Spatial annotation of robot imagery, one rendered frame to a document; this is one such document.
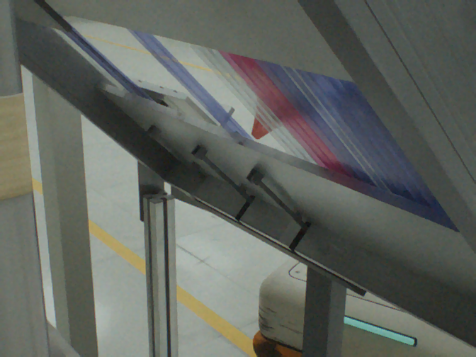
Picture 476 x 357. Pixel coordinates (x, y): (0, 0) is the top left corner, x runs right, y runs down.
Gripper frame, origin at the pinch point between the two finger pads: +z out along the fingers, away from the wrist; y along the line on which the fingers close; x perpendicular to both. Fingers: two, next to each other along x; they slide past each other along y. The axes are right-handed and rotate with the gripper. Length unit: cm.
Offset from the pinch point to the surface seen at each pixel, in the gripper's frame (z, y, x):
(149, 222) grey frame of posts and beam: 20.9, -11.8, 1.9
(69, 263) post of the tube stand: 35.5, -28.7, 5.2
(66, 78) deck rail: 11.5, -7.6, -27.2
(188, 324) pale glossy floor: 38, -59, 71
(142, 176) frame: 15.3, -13.5, -3.4
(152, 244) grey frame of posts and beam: 23.5, -10.5, 4.0
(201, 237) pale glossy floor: 14, -103, 97
